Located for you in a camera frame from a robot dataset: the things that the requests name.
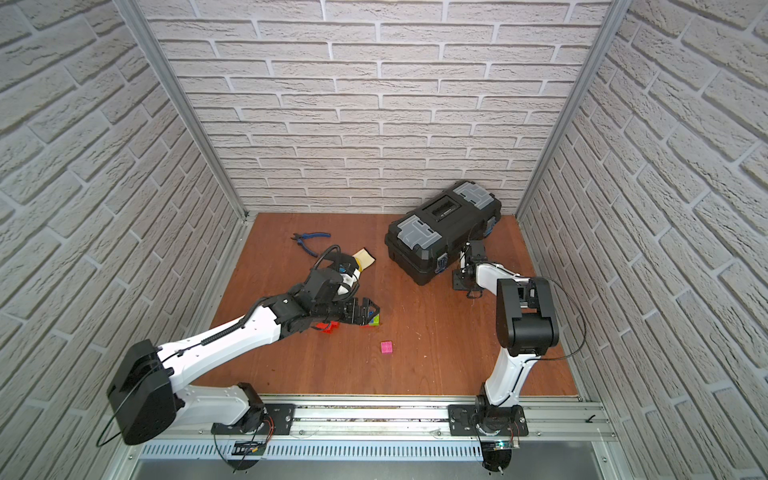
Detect black plastic toolbox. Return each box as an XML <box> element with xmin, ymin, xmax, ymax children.
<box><xmin>385</xmin><ymin>180</ymin><xmax>502</xmax><ymax>286</ymax></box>

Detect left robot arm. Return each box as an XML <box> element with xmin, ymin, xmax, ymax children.
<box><xmin>96</xmin><ymin>245</ymin><xmax>380</xmax><ymax>447</ymax></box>

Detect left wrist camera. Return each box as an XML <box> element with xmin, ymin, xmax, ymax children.
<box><xmin>311</xmin><ymin>264</ymin><xmax>360</xmax><ymax>300</ymax></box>

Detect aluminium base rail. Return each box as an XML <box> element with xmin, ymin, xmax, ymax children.
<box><xmin>129</xmin><ymin>396</ymin><xmax>617</xmax><ymax>468</ymax></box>

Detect small red lego brick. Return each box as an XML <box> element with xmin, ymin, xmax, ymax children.
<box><xmin>312</xmin><ymin>321</ymin><xmax>340</xmax><ymax>333</ymax></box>

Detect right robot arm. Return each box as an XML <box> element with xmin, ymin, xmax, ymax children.
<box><xmin>448</xmin><ymin>240</ymin><xmax>560</xmax><ymax>448</ymax></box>

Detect blue handled pliers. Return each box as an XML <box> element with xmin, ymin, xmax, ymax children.
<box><xmin>291</xmin><ymin>232</ymin><xmax>331</xmax><ymax>258</ymax></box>

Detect black work glove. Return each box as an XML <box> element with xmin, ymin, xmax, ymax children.
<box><xmin>338</xmin><ymin>248</ymin><xmax>375</xmax><ymax>272</ymax></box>

